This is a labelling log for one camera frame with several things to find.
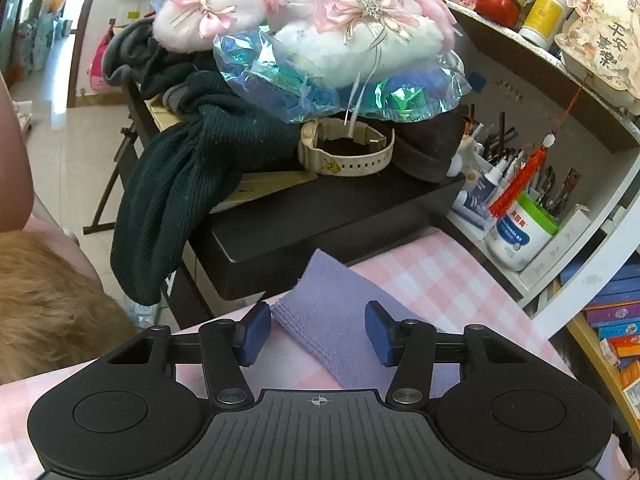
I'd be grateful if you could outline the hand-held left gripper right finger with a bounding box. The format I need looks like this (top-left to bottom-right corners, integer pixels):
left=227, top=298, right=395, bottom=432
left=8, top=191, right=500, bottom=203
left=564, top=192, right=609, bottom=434
left=365, top=301, right=534, bottom=405

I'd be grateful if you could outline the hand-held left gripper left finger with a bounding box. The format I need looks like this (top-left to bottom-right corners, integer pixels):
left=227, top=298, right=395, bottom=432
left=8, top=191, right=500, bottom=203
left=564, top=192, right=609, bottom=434
left=106, top=302, right=272, bottom=407

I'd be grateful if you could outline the purple cloth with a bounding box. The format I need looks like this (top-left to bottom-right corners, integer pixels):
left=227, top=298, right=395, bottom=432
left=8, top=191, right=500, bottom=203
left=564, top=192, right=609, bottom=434
left=270, top=249, right=443, bottom=391

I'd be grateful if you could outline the person's left forearm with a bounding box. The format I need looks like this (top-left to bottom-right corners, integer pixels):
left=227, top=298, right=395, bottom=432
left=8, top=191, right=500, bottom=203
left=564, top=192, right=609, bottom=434
left=0, top=72, right=36, bottom=233

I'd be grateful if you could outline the pink checked cartoon desk mat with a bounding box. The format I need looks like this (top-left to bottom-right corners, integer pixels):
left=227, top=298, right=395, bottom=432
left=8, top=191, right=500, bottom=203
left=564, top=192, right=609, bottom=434
left=0, top=227, right=633, bottom=480

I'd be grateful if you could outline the black rectangular case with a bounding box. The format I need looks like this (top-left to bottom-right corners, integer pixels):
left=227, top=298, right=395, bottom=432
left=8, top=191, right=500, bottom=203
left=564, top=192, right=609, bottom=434
left=182, top=164, right=468, bottom=329

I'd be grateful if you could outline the tan cardboard box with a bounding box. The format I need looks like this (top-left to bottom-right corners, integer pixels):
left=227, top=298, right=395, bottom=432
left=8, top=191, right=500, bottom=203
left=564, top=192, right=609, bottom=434
left=215, top=170, right=319, bottom=212

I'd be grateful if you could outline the white bottle with green lid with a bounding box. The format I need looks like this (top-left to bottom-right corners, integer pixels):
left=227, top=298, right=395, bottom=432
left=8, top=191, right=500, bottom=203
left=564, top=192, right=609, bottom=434
left=484, top=191, right=560, bottom=272

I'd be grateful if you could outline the cream wrist watch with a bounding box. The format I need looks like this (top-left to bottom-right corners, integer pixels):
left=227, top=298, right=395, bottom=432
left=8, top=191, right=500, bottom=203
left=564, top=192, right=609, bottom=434
left=298, top=117, right=396, bottom=177

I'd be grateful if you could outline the dark green knitted garment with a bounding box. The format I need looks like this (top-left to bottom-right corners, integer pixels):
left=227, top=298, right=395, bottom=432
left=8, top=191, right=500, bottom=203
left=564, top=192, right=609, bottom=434
left=110, top=72, right=301, bottom=307

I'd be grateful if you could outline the small white dropper bottle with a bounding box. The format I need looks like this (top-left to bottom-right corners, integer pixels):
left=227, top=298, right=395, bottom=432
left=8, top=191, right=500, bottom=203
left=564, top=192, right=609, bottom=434
left=462, top=157, right=508, bottom=207

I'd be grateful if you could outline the dark brown hat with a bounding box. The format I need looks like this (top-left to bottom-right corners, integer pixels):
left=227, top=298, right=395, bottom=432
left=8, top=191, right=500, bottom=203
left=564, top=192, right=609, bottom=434
left=395, top=109, right=468, bottom=184

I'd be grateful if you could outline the red tassel ornament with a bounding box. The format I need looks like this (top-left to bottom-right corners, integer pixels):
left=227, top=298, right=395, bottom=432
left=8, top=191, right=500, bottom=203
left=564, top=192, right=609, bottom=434
left=489, top=132, right=558, bottom=220

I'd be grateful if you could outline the black metal stand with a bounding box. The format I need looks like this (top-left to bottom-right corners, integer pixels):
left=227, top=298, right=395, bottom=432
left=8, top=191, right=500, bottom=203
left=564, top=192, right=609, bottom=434
left=82, top=80, right=151, bottom=236

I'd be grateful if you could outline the bunch of pens in holder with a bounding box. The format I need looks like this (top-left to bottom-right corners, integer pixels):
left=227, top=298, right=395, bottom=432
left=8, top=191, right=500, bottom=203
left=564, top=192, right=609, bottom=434
left=467, top=104, right=586, bottom=213

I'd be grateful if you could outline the row of blue and purple books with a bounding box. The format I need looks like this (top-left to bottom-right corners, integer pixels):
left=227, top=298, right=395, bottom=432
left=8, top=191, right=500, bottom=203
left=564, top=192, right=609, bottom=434
left=560, top=260, right=640, bottom=392

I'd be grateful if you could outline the iridescent plastic wrapping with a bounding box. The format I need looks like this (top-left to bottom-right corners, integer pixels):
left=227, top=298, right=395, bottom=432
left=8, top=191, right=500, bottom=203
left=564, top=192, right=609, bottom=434
left=212, top=30, right=473, bottom=124

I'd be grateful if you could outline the white and wood bookshelf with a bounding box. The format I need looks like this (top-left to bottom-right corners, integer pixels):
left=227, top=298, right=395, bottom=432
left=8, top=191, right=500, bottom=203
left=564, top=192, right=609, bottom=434
left=520, top=157, right=640, bottom=431

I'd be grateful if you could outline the dark grey garment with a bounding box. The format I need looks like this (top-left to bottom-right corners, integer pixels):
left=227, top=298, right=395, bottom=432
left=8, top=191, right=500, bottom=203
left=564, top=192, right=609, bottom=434
left=101, top=16, right=201, bottom=111

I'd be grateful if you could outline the pink hanging bag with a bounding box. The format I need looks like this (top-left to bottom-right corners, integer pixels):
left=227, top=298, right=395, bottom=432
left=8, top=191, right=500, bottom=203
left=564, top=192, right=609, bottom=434
left=87, top=30, right=114, bottom=93

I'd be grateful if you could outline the white side shelf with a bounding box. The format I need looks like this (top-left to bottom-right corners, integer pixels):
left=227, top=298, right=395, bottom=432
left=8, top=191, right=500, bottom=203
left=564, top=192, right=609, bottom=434
left=440, top=2, right=640, bottom=281

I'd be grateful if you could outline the red jar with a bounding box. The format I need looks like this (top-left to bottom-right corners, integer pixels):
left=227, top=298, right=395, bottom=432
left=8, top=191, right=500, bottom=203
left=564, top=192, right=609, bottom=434
left=475, top=0, right=527, bottom=30

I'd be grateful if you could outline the white bottle with yellow label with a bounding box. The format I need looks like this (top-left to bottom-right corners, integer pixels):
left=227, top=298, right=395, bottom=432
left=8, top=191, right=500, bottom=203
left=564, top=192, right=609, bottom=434
left=518, top=0, right=568, bottom=51

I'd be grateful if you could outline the paper rabbit ornament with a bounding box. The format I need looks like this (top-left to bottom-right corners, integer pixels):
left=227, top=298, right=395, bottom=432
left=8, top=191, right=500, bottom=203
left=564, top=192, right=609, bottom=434
left=554, top=0, right=640, bottom=108

